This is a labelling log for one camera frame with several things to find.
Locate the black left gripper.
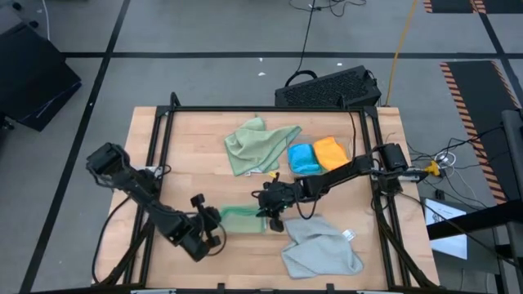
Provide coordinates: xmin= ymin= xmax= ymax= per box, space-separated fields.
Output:
xmin=190 ymin=193 xmax=225 ymax=248

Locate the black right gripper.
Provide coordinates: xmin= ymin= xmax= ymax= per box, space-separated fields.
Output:
xmin=257 ymin=171 xmax=306 ymax=234

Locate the pale green towel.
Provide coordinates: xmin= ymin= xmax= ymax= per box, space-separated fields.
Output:
xmin=219 ymin=205 xmax=267 ymax=234
xmin=223 ymin=117 xmax=303 ymax=177

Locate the blue microfiber towel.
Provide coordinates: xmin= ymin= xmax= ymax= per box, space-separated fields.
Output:
xmin=287 ymin=142 xmax=323 ymax=176

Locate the grey microfiber towel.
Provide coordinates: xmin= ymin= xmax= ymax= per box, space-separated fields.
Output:
xmin=280 ymin=216 xmax=364 ymax=280

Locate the orange microfiber towel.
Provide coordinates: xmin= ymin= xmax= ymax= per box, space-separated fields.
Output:
xmin=312 ymin=136 xmax=351 ymax=172

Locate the clear plastic bin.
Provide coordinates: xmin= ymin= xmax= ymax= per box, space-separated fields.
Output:
xmin=285 ymin=129 xmax=355 ymax=177

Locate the black perforated computer case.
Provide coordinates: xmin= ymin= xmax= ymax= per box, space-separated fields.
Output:
xmin=274 ymin=65 xmax=382 ymax=108

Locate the black equipment stand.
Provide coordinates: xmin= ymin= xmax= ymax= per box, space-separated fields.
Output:
xmin=427 ymin=109 xmax=523 ymax=294

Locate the black hazard-striped floor mat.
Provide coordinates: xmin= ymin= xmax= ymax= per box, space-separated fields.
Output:
xmin=439 ymin=60 xmax=523 ymax=205
xmin=422 ymin=0 xmax=523 ymax=14

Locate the large black equipment case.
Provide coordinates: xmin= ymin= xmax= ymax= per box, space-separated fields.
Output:
xmin=0 ymin=22 xmax=83 ymax=132

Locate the black aluminium table frame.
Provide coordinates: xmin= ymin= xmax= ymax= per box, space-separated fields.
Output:
xmin=92 ymin=91 xmax=441 ymax=294

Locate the thin black cable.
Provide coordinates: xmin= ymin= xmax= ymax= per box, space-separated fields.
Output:
xmin=346 ymin=110 xmax=359 ymax=160

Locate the thick black cable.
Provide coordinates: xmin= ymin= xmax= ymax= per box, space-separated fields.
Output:
xmin=92 ymin=195 xmax=132 ymax=283

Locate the black hanging cable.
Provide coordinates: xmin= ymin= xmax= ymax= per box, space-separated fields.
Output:
xmin=284 ymin=0 xmax=318 ymax=87

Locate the yellow hanging cable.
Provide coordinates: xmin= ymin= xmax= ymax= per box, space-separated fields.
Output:
xmin=383 ymin=0 xmax=418 ymax=106

